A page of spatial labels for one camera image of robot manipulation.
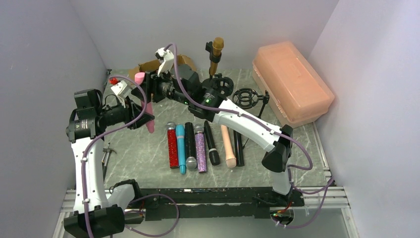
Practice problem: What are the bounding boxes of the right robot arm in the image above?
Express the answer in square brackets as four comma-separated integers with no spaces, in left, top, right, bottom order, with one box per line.
[129,64,299,196]

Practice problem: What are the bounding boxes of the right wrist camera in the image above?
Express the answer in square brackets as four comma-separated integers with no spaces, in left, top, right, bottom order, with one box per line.
[155,48,174,77]

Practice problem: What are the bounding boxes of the plain black microphone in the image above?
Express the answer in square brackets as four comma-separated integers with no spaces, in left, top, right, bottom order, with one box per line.
[204,120,220,166]

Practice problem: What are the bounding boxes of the black clip round-base stand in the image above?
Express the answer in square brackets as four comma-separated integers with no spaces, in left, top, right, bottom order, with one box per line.
[202,37,224,91]

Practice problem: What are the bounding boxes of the black glitter microphone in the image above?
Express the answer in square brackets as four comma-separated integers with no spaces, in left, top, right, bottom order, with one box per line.
[185,122,198,170]

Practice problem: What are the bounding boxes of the blue microphone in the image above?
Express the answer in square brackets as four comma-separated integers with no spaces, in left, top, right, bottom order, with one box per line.
[175,124,186,175]

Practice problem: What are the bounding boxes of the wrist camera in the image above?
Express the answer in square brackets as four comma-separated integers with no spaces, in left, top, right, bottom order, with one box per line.
[155,48,174,77]
[110,77,132,108]

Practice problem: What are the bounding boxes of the black shock-mount round-base stand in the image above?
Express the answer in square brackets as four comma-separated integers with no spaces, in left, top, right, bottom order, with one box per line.
[210,73,234,97]

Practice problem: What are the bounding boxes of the orange plastic storage box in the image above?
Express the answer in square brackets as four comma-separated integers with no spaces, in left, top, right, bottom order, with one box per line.
[252,41,335,128]

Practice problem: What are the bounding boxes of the beige plastic microphone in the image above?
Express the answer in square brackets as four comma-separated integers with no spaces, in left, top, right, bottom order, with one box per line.
[220,125,237,168]

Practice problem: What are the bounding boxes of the red glitter microphone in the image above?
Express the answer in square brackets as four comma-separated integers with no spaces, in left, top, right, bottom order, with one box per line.
[166,121,179,169]

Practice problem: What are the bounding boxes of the purple glitter microphone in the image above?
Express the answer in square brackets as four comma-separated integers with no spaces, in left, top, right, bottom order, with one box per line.
[194,124,207,174]

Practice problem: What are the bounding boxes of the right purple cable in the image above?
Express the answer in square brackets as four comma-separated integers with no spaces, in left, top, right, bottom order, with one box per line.
[163,43,335,230]

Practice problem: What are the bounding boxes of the pink microphone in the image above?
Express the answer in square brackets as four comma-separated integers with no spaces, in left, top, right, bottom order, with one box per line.
[134,72,155,133]

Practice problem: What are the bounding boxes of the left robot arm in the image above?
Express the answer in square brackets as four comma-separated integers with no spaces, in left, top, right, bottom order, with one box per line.
[63,89,155,238]

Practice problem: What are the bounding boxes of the aluminium rail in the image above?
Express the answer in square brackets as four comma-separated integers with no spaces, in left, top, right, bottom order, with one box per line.
[52,186,360,238]

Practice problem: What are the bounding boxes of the gold microphone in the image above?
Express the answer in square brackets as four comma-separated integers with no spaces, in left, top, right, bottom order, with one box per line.
[209,37,224,78]

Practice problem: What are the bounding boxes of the black base frame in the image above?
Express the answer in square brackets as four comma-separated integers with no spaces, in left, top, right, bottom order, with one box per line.
[128,187,305,221]

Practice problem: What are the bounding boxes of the black tripod shock-mount stand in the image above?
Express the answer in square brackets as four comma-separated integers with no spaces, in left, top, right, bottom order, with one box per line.
[232,88,270,119]

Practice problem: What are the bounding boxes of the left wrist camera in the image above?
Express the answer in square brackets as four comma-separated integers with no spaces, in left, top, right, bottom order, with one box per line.
[110,77,132,108]

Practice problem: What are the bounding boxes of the black silver-head microphone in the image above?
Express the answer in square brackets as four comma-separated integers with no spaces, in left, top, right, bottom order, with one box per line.
[233,130,245,167]

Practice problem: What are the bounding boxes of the cardboard box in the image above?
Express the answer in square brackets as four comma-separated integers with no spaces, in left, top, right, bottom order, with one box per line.
[128,55,197,79]

